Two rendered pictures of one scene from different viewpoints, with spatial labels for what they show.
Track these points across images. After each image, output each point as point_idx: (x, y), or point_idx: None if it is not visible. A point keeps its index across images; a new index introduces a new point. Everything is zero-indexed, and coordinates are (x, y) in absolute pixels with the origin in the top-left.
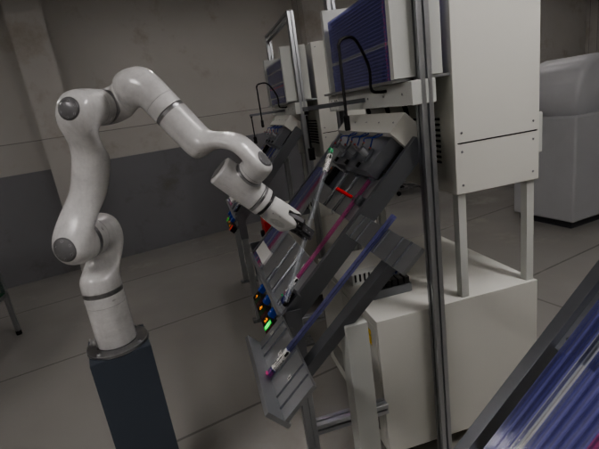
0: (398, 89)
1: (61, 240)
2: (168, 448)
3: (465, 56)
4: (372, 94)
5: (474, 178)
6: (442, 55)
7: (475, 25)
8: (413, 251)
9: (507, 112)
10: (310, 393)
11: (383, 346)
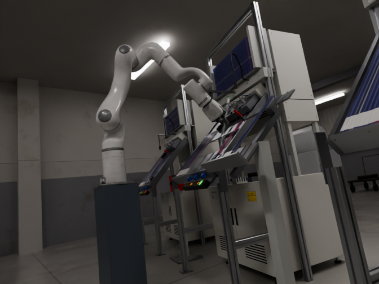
0: (256, 74)
1: (104, 110)
2: (139, 261)
3: (280, 65)
4: (239, 87)
5: (292, 115)
6: None
7: (282, 55)
8: (289, 92)
9: (300, 90)
10: (256, 146)
11: None
